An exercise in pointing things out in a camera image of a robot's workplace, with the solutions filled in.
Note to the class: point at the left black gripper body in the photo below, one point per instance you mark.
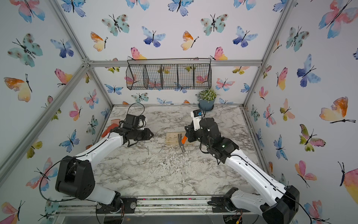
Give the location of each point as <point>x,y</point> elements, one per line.
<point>140,135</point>

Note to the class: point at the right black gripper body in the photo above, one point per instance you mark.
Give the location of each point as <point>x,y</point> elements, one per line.
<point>196,136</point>

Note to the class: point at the orange black claw hammer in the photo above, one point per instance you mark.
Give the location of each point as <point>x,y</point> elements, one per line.
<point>181,141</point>

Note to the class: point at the wooden block with nails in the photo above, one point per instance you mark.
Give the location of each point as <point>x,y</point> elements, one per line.
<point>174,138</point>

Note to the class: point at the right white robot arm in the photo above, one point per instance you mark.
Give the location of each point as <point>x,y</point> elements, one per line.
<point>275,202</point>

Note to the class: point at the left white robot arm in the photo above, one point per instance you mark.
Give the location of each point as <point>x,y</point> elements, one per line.
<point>75,174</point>

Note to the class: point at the red work glove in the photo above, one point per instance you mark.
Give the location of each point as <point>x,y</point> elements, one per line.
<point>113,125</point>

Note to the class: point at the potted green plant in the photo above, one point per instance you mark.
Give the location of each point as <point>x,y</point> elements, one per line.
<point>207,99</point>

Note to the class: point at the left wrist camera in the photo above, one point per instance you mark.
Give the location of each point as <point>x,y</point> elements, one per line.
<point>142,121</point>

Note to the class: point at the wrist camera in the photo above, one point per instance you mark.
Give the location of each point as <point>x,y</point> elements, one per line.
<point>142,121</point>
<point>196,115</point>

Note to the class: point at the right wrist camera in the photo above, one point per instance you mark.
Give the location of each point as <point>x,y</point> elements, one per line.
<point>196,115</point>

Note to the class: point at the black wire wall basket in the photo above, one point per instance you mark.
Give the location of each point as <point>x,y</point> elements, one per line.
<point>181,74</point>

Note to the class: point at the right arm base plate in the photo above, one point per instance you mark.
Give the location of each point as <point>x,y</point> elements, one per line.
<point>222,205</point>

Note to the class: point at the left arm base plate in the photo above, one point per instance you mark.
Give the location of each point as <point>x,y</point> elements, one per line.
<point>120,206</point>

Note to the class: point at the aluminium front rail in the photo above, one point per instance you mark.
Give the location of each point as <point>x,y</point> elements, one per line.
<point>154,206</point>

